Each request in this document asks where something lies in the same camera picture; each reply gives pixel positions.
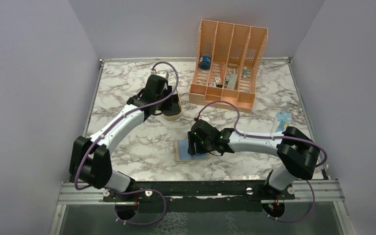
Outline blue round jar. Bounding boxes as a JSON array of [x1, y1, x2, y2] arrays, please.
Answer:
[[198, 53, 212, 71]]

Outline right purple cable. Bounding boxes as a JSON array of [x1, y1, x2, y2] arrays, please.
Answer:
[[197, 100, 328, 168]]

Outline small items in organizer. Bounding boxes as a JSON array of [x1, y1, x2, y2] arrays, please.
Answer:
[[208, 67, 237, 90]]

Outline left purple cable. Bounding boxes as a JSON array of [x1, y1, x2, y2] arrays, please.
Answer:
[[73, 61, 180, 191]]

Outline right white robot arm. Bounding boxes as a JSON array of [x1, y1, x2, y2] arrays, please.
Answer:
[[188, 119, 321, 199]]

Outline orange plastic desk organizer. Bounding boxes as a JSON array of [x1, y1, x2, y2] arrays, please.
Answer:
[[189, 20, 268, 113]]

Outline purple cable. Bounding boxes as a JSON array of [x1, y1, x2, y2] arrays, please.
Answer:
[[197, 100, 328, 168], [73, 61, 180, 191]]

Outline beige tray with cards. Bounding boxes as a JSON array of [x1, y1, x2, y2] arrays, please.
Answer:
[[163, 94, 183, 121]]

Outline black mounting base rail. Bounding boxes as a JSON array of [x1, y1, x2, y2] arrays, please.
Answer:
[[58, 180, 344, 213]]

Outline blue packaged item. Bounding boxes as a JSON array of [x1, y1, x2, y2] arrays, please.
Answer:
[[271, 111, 292, 133]]

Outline beige leather card holder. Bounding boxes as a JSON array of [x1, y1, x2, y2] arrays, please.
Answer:
[[174, 140, 210, 162]]

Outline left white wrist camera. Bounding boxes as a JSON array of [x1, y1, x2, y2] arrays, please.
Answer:
[[156, 70, 169, 80]]

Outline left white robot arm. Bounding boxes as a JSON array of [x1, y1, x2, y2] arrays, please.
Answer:
[[69, 74, 172, 201]]

